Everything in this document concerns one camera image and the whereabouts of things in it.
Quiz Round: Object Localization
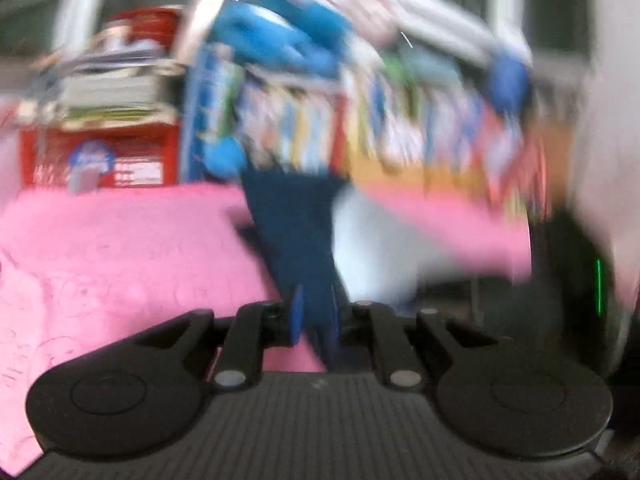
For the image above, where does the pink rabbit print blanket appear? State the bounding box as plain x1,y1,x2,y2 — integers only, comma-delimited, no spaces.
0,182,533,476

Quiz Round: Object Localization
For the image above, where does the row of colourful books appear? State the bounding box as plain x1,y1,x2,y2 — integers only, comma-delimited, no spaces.
235,65,551,196

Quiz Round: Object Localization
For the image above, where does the red plastic crate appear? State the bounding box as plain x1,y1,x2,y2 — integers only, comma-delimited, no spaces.
20,125,181,191

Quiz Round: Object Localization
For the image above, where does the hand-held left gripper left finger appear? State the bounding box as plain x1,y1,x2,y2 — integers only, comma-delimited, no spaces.
135,285,305,390

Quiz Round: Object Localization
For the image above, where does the row of tall blue books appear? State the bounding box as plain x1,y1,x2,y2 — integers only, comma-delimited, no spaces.
182,45,241,183

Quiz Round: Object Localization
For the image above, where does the wooden drawer organizer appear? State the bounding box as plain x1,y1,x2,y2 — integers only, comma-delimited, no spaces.
345,155,506,211

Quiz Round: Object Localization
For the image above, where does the large blue white plush toy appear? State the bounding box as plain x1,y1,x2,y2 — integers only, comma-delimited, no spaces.
212,0,351,78

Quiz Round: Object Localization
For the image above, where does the round blue hand fan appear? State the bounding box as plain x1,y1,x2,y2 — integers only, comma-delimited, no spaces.
67,141,116,195

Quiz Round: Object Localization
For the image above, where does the small red basket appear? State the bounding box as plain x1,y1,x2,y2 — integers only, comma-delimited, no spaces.
105,7,183,46

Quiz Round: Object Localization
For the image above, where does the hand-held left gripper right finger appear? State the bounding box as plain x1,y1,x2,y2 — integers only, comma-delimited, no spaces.
327,285,501,390

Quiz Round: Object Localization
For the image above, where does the stack of papers and booklets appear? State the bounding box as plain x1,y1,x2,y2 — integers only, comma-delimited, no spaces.
30,45,181,126

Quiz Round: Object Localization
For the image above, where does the blue plush ball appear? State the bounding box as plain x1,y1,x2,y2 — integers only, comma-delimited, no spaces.
207,137,248,181

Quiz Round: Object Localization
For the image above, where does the navy and white jacket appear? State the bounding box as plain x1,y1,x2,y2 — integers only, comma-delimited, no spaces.
232,167,451,371

